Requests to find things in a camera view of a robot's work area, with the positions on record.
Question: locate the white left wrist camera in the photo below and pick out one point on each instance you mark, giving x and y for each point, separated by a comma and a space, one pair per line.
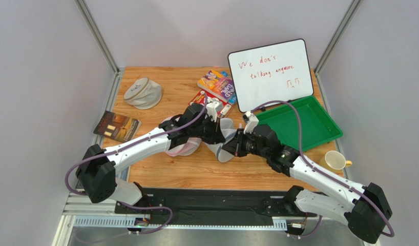
212, 109

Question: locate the aluminium frame rail left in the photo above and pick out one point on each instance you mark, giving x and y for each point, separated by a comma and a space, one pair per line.
103, 72

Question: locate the yellow cup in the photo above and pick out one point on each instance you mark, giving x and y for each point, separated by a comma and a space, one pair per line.
334, 161

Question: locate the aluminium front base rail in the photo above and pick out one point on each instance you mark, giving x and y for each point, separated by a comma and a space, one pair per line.
80, 212

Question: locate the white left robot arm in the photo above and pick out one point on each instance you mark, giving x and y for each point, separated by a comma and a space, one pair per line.
99, 167

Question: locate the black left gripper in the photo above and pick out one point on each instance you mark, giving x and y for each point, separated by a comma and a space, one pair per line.
216, 136

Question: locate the green plastic tray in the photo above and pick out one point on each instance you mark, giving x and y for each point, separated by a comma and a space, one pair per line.
301, 124

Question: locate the aluminium frame rail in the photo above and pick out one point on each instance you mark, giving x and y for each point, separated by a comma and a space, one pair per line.
336, 37
103, 72

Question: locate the Roald Dahl colourful book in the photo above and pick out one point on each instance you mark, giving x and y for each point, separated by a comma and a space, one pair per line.
215, 83

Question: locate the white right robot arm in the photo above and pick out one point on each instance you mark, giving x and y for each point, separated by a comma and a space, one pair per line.
364, 209

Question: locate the Kate DiCamillo dark book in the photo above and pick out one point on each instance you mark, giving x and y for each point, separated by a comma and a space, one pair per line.
117, 127

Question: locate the pink-rimmed mesh laundry bag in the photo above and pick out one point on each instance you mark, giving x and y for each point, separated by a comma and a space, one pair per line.
186, 149

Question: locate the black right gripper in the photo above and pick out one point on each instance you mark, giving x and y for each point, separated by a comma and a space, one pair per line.
239, 144

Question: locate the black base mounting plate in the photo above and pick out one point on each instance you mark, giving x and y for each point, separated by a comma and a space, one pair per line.
221, 207

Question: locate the aluminium frame rail right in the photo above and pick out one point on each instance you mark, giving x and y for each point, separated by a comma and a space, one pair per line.
336, 37

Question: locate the dark blue hardcover book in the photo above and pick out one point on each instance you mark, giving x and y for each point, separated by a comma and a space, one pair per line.
124, 175

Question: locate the whiteboard with red writing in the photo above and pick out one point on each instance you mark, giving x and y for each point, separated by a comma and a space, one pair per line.
270, 73

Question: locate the beige mesh laundry bag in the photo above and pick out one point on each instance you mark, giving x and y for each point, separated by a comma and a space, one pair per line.
143, 94

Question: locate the white mesh laundry bag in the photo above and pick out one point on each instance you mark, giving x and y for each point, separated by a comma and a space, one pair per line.
228, 131

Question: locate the red comic paperback book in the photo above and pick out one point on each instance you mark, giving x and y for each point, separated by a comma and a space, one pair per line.
223, 109

